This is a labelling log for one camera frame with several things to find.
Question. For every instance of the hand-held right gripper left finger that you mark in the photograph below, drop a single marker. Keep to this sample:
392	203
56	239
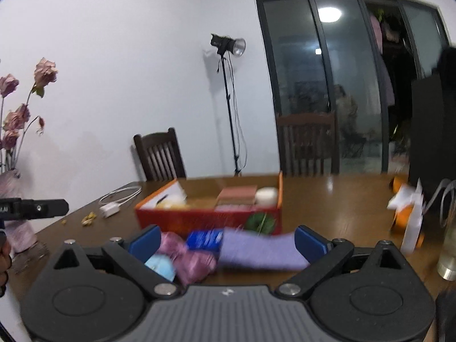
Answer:
146	244

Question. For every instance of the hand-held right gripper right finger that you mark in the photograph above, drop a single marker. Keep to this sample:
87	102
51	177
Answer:
310	244

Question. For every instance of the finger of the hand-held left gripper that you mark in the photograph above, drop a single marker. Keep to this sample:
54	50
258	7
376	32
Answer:
51	208

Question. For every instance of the light blue plush toy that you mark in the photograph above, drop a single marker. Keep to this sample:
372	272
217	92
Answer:
160	267

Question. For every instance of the purple satin scrunchie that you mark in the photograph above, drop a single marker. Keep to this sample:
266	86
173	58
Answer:
185	260

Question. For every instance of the yellow plush toy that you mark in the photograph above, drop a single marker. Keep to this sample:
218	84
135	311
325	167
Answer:
171	205

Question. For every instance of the lavender cloth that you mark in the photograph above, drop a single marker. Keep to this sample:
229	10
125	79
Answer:
260	249

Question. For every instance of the red cardboard box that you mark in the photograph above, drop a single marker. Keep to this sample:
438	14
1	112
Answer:
199	221

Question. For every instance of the blue tissue packet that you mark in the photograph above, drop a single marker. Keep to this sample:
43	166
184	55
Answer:
205	240

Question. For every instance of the white round sponge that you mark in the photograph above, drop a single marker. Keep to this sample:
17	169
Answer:
266	196

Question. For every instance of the pink rectangular sponge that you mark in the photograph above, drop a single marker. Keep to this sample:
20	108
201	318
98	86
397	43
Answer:
235	194

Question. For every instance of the person's left hand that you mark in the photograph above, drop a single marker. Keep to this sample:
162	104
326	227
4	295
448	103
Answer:
4	256

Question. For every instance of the pink textured vase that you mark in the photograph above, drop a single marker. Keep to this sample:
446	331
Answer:
16	231

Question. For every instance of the white charger block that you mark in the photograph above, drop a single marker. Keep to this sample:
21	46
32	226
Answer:
109	210

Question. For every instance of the dark wooden slatted chair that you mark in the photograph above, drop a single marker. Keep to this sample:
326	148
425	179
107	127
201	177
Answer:
160	156
306	142

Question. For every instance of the dried pink roses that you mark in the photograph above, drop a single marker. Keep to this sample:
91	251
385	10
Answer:
16	117

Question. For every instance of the orange ribbon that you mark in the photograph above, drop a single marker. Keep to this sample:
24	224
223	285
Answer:
402	219

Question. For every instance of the white spray bottle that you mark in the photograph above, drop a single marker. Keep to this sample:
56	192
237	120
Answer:
411	228

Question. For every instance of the crumpled white paper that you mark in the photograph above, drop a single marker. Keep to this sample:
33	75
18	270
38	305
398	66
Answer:
404	197

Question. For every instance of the clear drinking glass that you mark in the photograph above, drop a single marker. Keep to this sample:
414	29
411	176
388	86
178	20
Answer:
449	253

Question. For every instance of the tall black box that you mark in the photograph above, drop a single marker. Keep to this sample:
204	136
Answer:
433	131

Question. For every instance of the sliding glass door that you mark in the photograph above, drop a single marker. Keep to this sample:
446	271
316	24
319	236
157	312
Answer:
338	78

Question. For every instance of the hanging pink garment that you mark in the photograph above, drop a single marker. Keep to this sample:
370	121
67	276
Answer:
383	60

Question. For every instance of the studio light on stand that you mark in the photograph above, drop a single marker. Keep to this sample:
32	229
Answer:
228	48

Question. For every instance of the black garment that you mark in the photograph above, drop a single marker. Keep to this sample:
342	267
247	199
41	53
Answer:
449	60

